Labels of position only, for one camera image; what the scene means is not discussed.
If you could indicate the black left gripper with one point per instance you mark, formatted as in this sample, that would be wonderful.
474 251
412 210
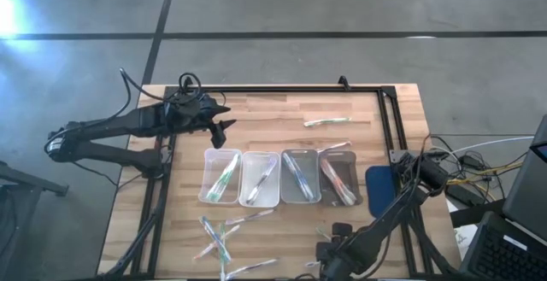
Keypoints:
188 114

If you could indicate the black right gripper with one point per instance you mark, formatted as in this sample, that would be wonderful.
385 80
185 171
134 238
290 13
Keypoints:
329 259

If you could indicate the purple toothbrush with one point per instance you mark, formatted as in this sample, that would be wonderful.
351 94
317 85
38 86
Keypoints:
250 217
257 188
270 168
312 265
335 146
252 267

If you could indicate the pile of toothbrushes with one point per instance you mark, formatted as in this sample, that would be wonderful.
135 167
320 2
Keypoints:
310 195

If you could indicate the blue toothbrush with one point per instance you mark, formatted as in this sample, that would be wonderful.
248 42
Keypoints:
295 174
213 236
305 189
289 163
300 180

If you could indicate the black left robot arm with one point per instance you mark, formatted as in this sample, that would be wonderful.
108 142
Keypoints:
107 127

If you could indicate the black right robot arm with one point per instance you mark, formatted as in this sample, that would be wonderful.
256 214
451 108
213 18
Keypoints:
384 225

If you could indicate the clear plastic bin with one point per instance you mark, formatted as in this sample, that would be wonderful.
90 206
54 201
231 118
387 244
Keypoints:
207 165

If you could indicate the blue mat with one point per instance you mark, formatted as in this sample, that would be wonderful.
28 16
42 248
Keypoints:
378 191

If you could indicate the white plastic bin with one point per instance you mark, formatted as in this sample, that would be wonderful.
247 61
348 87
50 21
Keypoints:
273 193

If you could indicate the smoky brown plastic bin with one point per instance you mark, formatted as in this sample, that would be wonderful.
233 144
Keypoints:
352 165

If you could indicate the grey plastic bin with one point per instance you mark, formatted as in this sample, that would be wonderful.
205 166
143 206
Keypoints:
312 163

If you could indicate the white paper sheet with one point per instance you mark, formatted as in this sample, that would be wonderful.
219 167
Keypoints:
466 236

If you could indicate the black power brick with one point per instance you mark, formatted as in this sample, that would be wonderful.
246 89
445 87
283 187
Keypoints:
459 194

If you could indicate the black power adapter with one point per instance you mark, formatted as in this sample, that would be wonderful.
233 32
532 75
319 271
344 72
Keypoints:
472 161

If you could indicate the black laptop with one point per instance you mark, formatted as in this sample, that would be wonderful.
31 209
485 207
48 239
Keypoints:
504 259

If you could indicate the black metal stand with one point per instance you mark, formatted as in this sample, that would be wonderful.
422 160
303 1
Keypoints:
34 183

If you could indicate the dark grey monitor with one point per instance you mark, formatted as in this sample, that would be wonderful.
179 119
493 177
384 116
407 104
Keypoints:
527 187

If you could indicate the black aluminium table frame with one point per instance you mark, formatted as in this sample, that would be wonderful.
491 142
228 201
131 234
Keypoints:
278 89

